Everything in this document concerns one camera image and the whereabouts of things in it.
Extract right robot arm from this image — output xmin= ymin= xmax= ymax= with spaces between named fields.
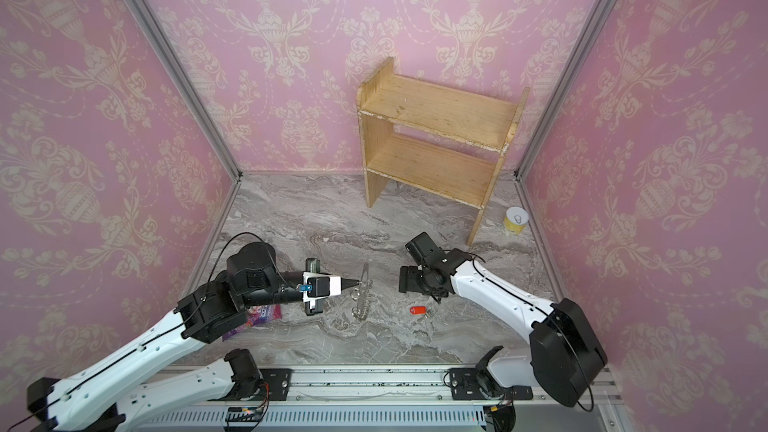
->
xmin=399 ymin=232 xmax=608 ymax=408

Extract wooden two-tier shelf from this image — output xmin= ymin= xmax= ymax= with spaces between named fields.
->
xmin=356 ymin=57 xmax=531 ymax=245

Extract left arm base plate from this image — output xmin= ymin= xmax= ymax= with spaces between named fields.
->
xmin=223 ymin=368 xmax=293 ymax=401

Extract red capped key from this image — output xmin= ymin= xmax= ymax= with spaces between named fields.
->
xmin=409 ymin=306 xmax=429 ymax=318

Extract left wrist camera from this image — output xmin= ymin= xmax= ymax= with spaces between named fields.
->
xmin=299 ymin=273 xmax=342 ymax=302

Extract metal key ring plate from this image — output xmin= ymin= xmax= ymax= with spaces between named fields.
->
xmin=352 ymin=262 xmax=372 ymax=321

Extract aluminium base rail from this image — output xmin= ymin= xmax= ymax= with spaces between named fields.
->
xmin=133 ymin=365 xmax=630 ymax=431

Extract pink snack packet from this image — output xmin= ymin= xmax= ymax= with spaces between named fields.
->
xmin=222 ymin=305 xmax=282 ymax=341

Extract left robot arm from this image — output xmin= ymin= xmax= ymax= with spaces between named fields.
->
xmin=27 ymin=236 xmax=359 ymax=431

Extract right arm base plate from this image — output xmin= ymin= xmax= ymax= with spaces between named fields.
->
xmin=444 ymin=368 xmax=534 ymax=403

